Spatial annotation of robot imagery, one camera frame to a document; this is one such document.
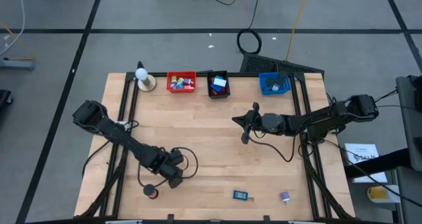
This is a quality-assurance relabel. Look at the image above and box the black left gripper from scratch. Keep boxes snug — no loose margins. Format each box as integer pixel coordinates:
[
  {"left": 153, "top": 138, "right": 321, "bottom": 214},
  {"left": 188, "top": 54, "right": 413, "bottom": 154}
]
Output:
[{"left": 153, "top": 147, "right": 185, "bottom": 190}]

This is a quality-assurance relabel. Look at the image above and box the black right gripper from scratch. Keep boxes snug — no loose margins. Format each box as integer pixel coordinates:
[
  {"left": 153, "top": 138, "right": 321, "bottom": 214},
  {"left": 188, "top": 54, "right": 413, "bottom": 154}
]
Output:
[{"left": 231, "top": 101, "right": 266, "bottom": 145}]

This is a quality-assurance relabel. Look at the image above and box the red plastic basket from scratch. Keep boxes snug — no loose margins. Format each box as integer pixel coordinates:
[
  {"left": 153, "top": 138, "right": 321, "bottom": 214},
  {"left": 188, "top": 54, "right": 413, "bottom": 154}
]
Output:
[{"left": 166, "top": 70, "right": 197, "bottom": 94}]

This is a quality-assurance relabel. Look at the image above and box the black and red spool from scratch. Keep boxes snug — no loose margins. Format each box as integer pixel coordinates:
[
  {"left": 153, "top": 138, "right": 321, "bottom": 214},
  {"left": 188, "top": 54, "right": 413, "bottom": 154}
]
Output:
[{"left": 142, "top": 183, "right": 160, "bottom": 200}]

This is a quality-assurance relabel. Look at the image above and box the black plastic basket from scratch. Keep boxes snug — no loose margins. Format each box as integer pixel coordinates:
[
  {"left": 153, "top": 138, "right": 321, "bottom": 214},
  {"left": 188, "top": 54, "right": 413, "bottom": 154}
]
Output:
[{"left": 206, "top": 70, "right": 231, "bottom": 99}]

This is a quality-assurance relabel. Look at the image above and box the blue plastic basket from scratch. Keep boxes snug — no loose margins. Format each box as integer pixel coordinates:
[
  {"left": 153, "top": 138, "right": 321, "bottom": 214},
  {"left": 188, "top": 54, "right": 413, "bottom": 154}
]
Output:
[{"left": 258, "top": 71, "right": 292, "bottom": 96}]

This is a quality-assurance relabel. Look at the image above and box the black perforated mat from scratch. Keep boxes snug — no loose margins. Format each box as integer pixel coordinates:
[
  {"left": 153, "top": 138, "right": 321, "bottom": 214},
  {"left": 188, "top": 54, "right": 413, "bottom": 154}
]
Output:
[{"left": 239, "top": 51, "right": 326, "bottom": 76}]

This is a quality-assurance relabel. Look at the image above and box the white bulb table lamp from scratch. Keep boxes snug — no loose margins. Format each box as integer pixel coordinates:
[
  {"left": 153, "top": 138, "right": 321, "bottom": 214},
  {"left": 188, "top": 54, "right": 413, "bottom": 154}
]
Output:
[{"left": 135, "top": 67, "right": 157, "bottom": 92}]

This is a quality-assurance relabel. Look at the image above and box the white paper sheet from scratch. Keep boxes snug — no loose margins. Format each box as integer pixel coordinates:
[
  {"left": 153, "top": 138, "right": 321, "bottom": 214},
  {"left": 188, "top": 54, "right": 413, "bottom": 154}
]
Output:
[{"left": 342, "top": 142, "right": 389, "bottom": 184}]

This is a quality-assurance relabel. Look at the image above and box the black diagonal bar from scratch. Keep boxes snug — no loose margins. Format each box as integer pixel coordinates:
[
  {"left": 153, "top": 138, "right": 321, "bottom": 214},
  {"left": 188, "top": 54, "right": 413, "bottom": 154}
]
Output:
[{"left": 344, "top": 147, "right": 413, "bottom": 179}]

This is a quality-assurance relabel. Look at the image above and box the yellow white container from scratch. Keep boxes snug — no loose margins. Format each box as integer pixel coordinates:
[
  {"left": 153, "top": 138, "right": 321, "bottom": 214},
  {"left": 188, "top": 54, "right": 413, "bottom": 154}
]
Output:
[{"left": 367, "top": 185, "right": 402, "bottom": 204}]

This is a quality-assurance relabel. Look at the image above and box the black floor object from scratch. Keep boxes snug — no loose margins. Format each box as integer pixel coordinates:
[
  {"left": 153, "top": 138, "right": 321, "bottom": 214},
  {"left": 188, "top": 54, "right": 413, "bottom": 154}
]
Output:
[{"left": 0, "top": 89, "right": 14, "bottom": 115}]

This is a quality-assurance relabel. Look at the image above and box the grey floor box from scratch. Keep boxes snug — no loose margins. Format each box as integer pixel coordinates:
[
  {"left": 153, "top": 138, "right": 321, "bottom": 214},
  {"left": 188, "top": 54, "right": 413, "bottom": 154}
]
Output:
[{"left": 0, "top": 57, "right": 36, "bottom": 70}]

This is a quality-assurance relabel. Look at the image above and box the grey cabinet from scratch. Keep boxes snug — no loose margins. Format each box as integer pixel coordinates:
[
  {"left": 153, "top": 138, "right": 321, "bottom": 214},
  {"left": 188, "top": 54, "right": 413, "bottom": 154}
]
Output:
[{"left": 394, "top": 166, "right": 422, "bottom": 224}]

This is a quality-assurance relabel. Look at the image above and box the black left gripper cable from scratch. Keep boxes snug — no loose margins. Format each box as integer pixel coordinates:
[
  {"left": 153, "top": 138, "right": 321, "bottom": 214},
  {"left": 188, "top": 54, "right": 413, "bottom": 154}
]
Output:
[{"left": 136, "top": 147, "right": 199, "bottom": 188}]

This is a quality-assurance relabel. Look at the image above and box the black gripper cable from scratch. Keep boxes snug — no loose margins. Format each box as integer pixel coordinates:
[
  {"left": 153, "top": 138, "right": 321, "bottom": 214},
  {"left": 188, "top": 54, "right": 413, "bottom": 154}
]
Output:
[
  {"left": 247, "top": 131, "right": 297, "bottom": 163},
  {"left": 136, "top": 147, "right": 199, "bottom": 188}
]

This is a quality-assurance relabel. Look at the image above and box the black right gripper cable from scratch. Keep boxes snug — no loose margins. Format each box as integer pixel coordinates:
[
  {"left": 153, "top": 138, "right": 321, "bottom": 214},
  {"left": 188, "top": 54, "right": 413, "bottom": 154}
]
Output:
[{"left": 247, "top": 131, "right": 297, "bottom": 163}]

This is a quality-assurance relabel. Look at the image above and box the black metal table frame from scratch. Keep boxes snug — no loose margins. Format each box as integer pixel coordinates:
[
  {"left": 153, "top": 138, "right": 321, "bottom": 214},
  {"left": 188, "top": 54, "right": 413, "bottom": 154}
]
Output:
[{"left": 78, "top": 70, "right": 355, "bottom": 220}]

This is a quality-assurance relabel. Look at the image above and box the black coiled cable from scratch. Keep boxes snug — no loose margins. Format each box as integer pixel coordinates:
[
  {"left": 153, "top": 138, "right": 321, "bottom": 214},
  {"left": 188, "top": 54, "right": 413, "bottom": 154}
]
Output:
[{"left": 235, "top": 0, "right": 263, "bottom": 55}]

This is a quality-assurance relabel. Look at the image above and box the yellow cable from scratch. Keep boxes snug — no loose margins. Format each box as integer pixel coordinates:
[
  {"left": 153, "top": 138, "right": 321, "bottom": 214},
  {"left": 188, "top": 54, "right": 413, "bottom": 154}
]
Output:
[{"left": 285, "top": 0, "right": 312, "bottom": 61}]

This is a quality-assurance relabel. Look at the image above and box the white floor cable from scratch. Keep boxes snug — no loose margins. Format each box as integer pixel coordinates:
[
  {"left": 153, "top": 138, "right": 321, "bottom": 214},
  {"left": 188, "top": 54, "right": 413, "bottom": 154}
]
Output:
[{"left": 0, "top": 0, "right": 26, "bottom": 57}]

